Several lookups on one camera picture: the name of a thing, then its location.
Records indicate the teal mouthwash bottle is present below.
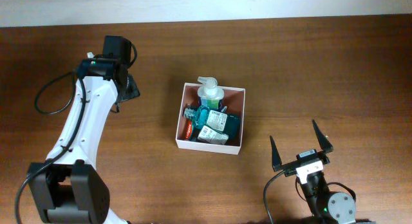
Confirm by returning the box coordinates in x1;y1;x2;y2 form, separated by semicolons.
183;106;240;139

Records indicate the pink open cardboard box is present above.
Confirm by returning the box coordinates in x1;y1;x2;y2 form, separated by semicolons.
175;82;245;154

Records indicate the green white soap packet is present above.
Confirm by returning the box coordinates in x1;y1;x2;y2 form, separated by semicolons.
198;126;229;145

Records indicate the clear foam soap dispenser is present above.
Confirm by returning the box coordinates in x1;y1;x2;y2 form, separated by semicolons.
197;77;225;110

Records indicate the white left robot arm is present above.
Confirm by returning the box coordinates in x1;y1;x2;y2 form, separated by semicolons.
14;35;140;223

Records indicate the teal toothpaste tube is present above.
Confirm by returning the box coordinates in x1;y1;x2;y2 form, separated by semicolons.
183;120;194;140

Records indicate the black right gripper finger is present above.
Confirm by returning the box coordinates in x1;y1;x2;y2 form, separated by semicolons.
312;120;333;153
270;135;282;171

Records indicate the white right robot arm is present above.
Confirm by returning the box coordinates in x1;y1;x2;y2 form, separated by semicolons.
263;120;372;224

